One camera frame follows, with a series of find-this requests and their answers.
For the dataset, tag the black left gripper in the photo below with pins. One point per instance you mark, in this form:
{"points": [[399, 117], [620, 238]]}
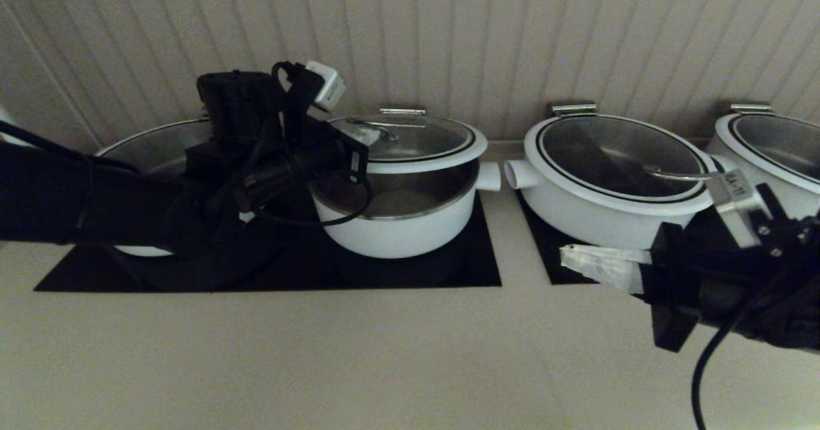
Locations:
{"points": [[320, 157]]}

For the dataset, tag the glass lid white rim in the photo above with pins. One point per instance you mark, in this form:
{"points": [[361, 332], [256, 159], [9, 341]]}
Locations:
{"points": [[416, 138]]}

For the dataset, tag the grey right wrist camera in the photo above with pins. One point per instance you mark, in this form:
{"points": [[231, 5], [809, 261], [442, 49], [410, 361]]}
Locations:
{"points": [[733, 206]]}

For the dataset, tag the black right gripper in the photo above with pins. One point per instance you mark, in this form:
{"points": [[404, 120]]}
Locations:
{"points": [[679, 276]]}

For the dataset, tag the far left white pot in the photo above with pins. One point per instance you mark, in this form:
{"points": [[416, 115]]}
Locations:
{"points": [[160, 148]]}

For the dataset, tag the far right white pot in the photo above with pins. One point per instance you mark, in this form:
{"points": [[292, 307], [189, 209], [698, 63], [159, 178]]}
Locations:
{"points": [[781, 141]]}

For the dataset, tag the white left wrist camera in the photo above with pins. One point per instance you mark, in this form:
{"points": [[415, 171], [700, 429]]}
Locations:
{"points": [[327, 85]]}

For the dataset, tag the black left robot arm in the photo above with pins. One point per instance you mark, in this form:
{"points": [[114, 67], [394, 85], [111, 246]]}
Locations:
{"points": [[64, 193]]}

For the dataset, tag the black glass cooktop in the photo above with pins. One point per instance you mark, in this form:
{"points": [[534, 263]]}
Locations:
{"points": [[416, 273], [548, 254]]}

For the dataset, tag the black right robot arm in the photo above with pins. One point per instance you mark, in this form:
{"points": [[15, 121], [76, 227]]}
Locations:
{"points": [[781, 308]]}

